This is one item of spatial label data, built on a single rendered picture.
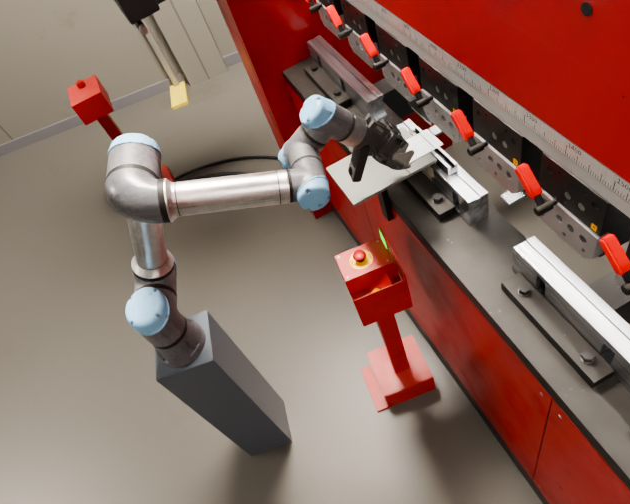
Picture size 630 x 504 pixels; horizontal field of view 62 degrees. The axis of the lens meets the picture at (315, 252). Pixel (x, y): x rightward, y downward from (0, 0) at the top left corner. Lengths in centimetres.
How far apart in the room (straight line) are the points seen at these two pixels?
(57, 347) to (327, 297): 146
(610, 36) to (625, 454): 79
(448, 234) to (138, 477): 167
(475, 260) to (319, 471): 112
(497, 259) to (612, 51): 74
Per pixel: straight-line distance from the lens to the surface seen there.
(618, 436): 124
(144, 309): 146
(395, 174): 146
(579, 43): 82
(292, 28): 218
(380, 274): 157
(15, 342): 330
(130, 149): 125
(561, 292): 126
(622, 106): 81
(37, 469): 281
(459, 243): 144
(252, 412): 191
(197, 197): 114
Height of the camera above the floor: 203
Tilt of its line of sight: 50 degrees down
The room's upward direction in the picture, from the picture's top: 24 degrees counter-clockwise
